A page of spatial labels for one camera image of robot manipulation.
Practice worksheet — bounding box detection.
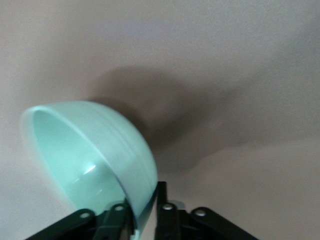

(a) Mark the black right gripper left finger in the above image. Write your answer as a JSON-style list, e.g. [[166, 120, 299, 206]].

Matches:
[[93, 202, 136, 240]]

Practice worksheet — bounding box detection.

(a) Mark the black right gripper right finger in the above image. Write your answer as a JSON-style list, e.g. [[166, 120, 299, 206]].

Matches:
[[154, 181, 181, 240]]

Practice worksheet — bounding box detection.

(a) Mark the green bowl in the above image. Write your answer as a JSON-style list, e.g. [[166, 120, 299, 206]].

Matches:
[[19, 100, 159, 238]]

